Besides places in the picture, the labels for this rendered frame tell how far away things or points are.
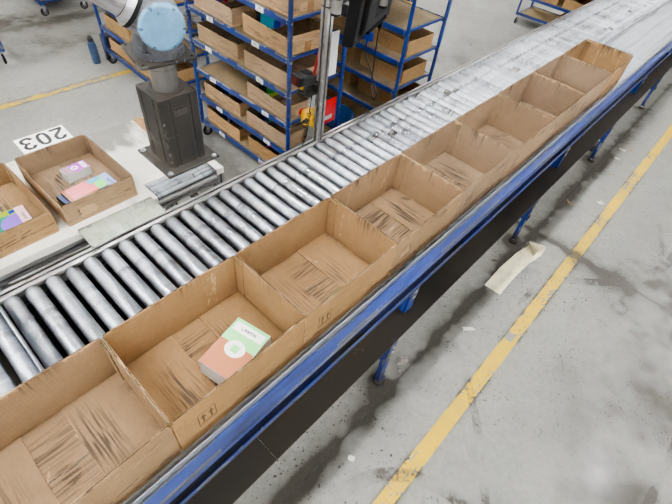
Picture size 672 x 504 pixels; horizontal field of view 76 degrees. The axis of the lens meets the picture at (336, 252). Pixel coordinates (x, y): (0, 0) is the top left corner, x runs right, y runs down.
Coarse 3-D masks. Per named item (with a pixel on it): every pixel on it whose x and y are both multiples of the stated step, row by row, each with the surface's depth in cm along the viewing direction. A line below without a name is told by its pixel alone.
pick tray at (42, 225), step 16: (0, 176) 171; (16, 176) 164; (0, 192) 170; (16, 192) 171; (32, 192) 159; (0, 208) 165; (32, 208) 166; (32, 224) 152; (48, 224) 157; (0, 240) 146; (16, 240) 151; (32, 240) 155; (0, 256) 150
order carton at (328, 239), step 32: (288, 224) 135; (320, 224) 150; (352, 224) 143; (256, 256) 132; (288, 256) 146; (320, 256) 147; (352, 256) 149; (384, 256) 130; (288, 288) 137; (320, 288) 139; (352, 288) 124; (320, 320) 120
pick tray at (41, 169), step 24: (72, 144) 185; (96, 144) 182; (24, 168) 176; (48, 168) 183; (96, 168) 186; (120, 168) 176; (48, 192) 173; (96, 192) 163; (120, 192) 172; (72, 216) 162
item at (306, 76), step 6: (300, 72) 193; (306, 72) 194; (312, 72) 195; (294, 78) 191; (300, 78) 190; (306, 78) 192; (312, 78) 195; (294, 84) 193; (300, 84) 192; (306, 84) 194; (312, 84) 198; (306, 90) 199
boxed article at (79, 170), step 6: (78, 162) 181; (84, 162) 181; (66, 168) 178; (72, 168) 178; (78, 168) 178; (84, 168) 179; (90, 168) 181; (66, 174) 175; (72, 174) 176; (78, 174) 178; (84, 174) 180; (90, 174) 183; (66, 180) 178; (72, 180) 178
